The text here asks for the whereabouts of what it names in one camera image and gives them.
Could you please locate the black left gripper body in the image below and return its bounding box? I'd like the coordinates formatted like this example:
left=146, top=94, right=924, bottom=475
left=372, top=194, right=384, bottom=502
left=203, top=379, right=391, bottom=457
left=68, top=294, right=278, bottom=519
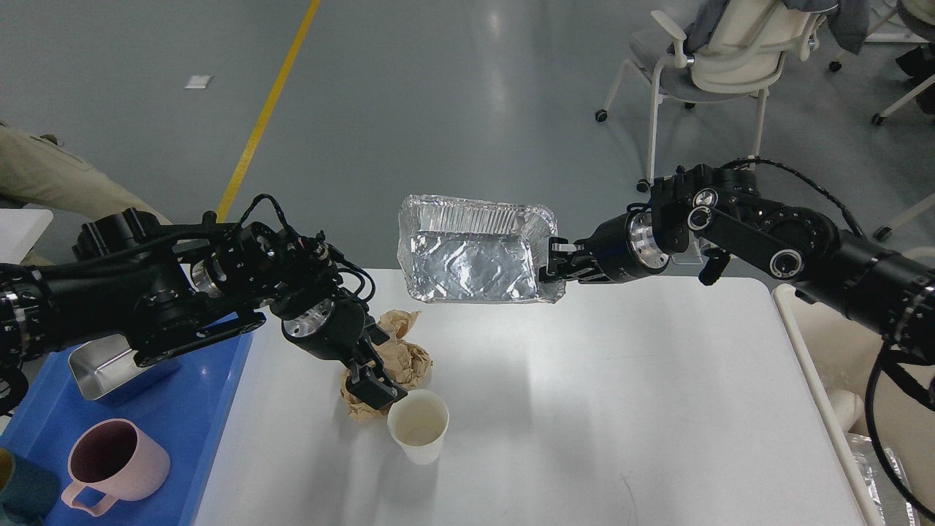
left=281, top=299, right=389, bottom=373

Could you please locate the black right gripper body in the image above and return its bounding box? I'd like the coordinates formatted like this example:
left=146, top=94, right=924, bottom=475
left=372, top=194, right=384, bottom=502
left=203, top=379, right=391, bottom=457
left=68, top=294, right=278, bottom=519
left=573, top=212, right=669, bottom=283

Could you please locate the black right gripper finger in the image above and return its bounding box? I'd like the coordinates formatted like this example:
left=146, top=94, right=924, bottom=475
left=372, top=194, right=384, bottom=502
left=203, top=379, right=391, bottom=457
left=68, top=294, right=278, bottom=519
left=540, top=237, right=597, bottom=283

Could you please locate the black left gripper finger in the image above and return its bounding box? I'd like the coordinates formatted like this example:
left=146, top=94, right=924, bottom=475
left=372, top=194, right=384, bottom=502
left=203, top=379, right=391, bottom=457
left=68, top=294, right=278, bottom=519
left=346, top=362, right=408, bottom=411

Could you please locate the white paper cup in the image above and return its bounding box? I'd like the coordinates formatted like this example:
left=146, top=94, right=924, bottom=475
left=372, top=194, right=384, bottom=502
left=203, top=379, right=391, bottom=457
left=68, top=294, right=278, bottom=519
left=387, top=389, right=450, bottom=465

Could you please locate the aluminium foil container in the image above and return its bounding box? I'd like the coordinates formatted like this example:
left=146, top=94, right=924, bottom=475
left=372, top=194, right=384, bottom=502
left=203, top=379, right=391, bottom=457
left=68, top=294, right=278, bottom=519
left=397, top=194, right=565, bottom=304

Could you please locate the stainless steel rectangular tray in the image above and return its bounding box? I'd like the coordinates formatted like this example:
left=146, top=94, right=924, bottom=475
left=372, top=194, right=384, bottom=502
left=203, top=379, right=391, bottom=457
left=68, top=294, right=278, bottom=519
left=68, top=334, right=183, bottom=407

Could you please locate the pink plastic mug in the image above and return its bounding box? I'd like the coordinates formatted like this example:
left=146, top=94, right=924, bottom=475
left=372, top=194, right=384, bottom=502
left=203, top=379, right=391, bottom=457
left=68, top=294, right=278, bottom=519
left=60, top=417, right=171, bottom=517

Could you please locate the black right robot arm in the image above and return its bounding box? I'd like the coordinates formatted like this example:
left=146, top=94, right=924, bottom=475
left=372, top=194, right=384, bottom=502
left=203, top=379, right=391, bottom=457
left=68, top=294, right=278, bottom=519
left=537, top=159, right=934, bottom=519

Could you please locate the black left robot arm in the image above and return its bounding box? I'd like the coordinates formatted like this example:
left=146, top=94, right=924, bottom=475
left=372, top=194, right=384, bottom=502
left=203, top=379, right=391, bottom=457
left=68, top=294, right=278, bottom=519
left=2, top=201, right=407, bottom=413

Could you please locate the crumpled brown paper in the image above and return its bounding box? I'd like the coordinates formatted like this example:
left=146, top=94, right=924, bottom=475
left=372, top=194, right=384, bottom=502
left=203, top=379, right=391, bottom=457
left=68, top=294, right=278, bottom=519
left=338, top=310, right=433, bottom=422

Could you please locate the blue plastic tray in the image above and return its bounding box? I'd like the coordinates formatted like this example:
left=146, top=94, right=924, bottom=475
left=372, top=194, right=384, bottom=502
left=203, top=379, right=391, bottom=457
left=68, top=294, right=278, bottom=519
left=2, top=334, right=253, bottom=525

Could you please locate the white office chair grey seat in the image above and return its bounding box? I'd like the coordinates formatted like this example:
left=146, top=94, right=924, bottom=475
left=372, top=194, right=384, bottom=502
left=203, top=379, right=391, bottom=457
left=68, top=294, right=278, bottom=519
left=595, top=1, right=837, bottom=192

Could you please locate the white floor marker tile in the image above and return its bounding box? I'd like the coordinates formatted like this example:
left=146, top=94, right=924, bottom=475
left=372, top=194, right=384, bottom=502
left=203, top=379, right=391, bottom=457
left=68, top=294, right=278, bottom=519
left=184, top=75, right=213, bottom=90

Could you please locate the white chair base right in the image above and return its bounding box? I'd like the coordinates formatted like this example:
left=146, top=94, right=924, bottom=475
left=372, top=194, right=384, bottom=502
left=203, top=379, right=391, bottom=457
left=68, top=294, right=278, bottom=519
left=828, top=0, right=935, bottom=242

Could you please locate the grey jacket on chair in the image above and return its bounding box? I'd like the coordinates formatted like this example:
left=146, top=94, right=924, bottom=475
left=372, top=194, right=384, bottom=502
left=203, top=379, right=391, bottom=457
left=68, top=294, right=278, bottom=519
left=682, top=1, right=869, bottom=54

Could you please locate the beige plastic bin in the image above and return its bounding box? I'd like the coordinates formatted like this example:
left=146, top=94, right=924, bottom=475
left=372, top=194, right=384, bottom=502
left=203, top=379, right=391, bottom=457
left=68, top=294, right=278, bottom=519
left=772, top=284, right=934, bottom=525

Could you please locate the white side table left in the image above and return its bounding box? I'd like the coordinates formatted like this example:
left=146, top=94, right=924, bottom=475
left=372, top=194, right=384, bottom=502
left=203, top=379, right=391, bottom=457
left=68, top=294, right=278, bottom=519
left=1, top=207, right=54, bottom=265

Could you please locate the person in beige trousers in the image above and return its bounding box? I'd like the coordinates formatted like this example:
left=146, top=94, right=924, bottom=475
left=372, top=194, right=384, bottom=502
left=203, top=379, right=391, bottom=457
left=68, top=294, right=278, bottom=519
left=1, top=123, right=171, bottom=224

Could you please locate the teal object bottom left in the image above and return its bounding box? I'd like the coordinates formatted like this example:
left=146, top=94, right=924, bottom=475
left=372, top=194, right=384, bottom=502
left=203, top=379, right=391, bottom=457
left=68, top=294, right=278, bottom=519
left=1, top=447, right=61, bottom=525

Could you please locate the foil piece in bin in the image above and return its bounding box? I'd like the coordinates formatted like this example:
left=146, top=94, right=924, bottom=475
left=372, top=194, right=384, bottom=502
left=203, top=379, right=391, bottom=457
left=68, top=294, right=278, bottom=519
left=846, top=433, right=920, bottom=525

